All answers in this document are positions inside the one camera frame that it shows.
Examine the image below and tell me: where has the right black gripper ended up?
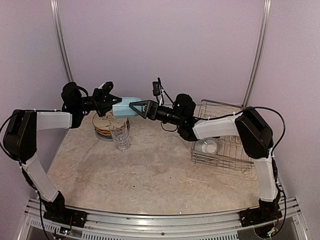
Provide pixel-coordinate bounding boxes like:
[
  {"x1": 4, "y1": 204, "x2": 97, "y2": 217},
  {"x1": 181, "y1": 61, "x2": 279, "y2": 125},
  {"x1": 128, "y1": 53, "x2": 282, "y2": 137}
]
[{"x1": 130, "y1": 98, "x2": 184, "y2": 126}]

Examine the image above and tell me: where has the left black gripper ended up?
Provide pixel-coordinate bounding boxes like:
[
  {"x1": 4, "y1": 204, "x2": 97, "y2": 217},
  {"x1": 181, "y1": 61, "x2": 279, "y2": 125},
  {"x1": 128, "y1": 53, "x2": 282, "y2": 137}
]
[{"x1": 75, "y1": 87, "x2": 122, "y2": 117}]

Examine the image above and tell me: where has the light blue cup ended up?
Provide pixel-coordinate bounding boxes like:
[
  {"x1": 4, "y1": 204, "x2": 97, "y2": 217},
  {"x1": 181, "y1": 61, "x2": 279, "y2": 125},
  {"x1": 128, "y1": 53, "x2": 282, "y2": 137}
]
[{"x1": 112, "y1": 97, "x2": 141, "y2": 119}]

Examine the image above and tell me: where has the beige plate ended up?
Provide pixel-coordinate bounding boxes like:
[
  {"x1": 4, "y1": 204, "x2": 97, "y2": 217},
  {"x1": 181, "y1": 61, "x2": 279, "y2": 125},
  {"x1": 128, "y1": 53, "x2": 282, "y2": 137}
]
[{"x1": 92, "y1": 111, "x2": 129, "y2": 131}]

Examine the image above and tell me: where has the yellow polka dot plate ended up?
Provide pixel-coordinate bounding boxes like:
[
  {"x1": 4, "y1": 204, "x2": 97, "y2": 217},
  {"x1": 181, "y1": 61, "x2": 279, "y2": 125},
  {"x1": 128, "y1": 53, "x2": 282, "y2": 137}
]
[{"x1": 94, "y1": 127, "x2": 112, "y2": 138}]

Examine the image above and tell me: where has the blue polka dot plate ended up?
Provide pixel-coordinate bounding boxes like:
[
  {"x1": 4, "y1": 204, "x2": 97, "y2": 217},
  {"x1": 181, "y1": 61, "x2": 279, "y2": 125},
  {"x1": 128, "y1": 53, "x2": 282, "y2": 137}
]
[{"x1": 95, "y1": 131, "x2": 113, "y2": 141}]

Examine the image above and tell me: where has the light green checked bowl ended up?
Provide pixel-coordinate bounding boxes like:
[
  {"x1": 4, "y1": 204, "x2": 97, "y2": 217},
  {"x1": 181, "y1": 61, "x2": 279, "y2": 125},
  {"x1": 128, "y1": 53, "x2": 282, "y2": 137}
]
[{"x1": 194, "y1": 138, "x2": 219, "y2": 154}]

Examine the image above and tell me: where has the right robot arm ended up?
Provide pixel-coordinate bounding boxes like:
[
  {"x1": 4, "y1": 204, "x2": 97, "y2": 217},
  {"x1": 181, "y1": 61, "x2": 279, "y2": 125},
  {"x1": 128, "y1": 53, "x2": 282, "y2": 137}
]
[{"x1": 129, "y1": 93, "x2": 280, "y2": 222}]

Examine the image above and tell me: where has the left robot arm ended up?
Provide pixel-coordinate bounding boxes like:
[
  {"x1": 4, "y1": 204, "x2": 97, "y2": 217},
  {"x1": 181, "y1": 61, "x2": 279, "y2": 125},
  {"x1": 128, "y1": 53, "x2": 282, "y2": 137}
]
[{"x1": 0, "y1": 81, "x2": 122, "y2": 223}]

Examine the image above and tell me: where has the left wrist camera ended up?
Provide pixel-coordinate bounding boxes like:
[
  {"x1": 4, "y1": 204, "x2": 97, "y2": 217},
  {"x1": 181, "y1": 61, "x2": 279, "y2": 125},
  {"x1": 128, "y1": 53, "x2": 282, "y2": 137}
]
[{"x1": 98, "y1": 81, "x2": 114, "y2": 94}]

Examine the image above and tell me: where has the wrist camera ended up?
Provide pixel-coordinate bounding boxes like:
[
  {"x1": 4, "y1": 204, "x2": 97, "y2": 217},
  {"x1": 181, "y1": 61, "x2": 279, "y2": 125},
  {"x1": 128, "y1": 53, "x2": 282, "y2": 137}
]
[
  {"x1": 98, "y1": 81, "x2": 114, "y2": 94},
  {"x1": 152, "y1": 77, "x2": 165, "y2": 106}
]

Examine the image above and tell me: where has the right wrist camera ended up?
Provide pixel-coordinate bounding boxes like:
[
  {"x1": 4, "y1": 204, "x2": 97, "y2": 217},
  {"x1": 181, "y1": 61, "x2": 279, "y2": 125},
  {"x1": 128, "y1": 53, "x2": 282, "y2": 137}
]
[{"x1": 152, "y1": 77, "x2": 165, "y2": 106}]

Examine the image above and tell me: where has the metal wire dish rack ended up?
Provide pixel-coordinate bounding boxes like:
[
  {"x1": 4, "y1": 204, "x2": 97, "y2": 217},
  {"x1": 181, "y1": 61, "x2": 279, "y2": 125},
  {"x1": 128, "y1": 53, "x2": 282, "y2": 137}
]
[{"x1": 191, "y1": 99, "x2": 254, "y2": 176}]

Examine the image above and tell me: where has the left aluminium frame post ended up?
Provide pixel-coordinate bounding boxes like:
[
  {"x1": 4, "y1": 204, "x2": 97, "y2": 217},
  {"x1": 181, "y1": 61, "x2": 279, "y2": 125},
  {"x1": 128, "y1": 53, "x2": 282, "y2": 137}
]
[{"x1": 50, "y1": 0, "x2": 74, "y2": 82}]

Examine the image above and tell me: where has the aluminium frame post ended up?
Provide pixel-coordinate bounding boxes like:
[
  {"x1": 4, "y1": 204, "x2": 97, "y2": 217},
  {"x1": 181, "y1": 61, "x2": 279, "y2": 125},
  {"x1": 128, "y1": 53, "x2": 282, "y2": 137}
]
[
  {"x1": 50, "y1": 0, "x2": 74, "y2": 82},
  {"x1": 242, "y1": 0, "x2": 272, "y2": 107}
]

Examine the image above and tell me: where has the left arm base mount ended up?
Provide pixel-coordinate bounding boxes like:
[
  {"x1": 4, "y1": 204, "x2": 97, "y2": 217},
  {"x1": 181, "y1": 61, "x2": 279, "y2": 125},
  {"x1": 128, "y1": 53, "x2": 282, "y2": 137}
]
[{"x1": 43, "y1": 208, "x2": 88, "y2": 228}]

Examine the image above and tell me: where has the right aluminium frame post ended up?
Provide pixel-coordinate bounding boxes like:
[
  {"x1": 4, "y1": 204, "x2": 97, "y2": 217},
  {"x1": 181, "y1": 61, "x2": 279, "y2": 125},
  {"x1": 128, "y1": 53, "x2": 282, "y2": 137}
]
[{"x1": 242, "y1": 0, "x2": 272, "y2": 107}]

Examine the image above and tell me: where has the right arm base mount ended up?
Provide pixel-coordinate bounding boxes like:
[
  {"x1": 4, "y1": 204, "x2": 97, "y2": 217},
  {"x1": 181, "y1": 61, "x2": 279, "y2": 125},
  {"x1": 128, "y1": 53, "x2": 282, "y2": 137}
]
[{"x1": 238, "y1": 207, "x2": 283, "y2": 227}]

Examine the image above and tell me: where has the front aluminium rail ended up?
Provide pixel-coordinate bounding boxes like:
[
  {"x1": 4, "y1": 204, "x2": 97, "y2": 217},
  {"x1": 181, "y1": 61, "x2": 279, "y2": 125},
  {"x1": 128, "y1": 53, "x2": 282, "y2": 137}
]
[{"x1": 17, "y1": 198, "x2": 310, "y2": 240}]

